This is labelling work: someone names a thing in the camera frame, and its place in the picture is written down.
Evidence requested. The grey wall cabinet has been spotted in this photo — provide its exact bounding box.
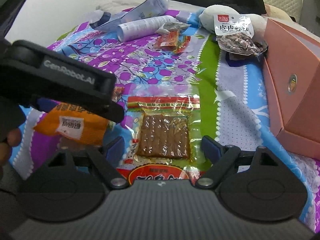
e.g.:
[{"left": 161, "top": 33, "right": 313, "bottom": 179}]
[{"left": 300, "top": 0, "right": 320, "bottom": 36}]

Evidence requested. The grey duvet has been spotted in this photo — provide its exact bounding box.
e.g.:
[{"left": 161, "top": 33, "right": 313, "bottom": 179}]
[{"left": 94, "top": 0, "right": 208, "bottom": 16}]

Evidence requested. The blue white snack bag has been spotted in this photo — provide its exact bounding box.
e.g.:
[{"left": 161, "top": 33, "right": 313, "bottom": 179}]
[{"left": 225, "top": 52, "right": 264, "bottom": 67}]

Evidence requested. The small grey clear packet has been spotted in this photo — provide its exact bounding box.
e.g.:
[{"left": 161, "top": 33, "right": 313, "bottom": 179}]
[{"left": 155, "top": 22, "right": 190, "bottom": 35}]

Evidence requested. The shrimp flavour snack bag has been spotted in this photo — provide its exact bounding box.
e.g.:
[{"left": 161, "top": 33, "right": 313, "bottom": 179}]
[{"left": 213, "top": 13, "right": 268, "bottom": 56}]

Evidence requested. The white blue plush toy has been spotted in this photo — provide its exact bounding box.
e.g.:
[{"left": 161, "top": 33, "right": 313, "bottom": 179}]
[{"left": 199, "top": 5, "right": 267, "bottom": 41}]

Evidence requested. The red clear tofu snack packet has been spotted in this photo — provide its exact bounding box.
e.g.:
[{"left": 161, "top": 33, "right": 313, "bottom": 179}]
[{"left": 117, "top": 94, "right": 210, "bottom": 184}]

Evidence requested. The pink cardboard box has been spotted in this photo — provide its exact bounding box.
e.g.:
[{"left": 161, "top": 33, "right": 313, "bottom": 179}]
[{"left": 263, "top": 19, "right": 319, "bottom": 159}]

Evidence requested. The colourful floral bed sheet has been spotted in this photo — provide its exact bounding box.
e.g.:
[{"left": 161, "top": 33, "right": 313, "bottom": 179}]
[{"left": 10, "top": 7, "right": 320, "bottom": 234}]

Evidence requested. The clear blue plastic bag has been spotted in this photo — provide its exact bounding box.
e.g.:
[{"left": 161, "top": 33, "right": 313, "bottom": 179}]
[{"left": 89, "top": 0, "right": 169, "bottom": 33}]

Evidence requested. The pink beige pillow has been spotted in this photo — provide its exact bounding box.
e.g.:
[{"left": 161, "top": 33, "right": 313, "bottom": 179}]
[{"left": 264, "top": 4, "right": 292, "bottom": 21}]

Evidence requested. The orange snack packet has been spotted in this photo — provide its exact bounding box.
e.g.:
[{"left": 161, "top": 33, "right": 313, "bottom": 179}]
[{"left": 34, "top": 103, "right": 110, "bottom": 145}]

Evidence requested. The person's left hand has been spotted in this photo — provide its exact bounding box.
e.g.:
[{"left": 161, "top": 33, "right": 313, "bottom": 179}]
[{"left": 0, "top": 128, "right": 22, "bottom": 166}]

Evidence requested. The small red spicy packet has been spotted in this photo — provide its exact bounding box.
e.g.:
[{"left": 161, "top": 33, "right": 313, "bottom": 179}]
[{"left": 153, "top": 31, "right": 191, "bottom": 54}]

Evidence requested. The white spray can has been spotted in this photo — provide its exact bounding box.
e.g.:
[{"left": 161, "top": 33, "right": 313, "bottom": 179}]
[{"left": 116, "top": 15, "right": 177, "bottom": 42}]

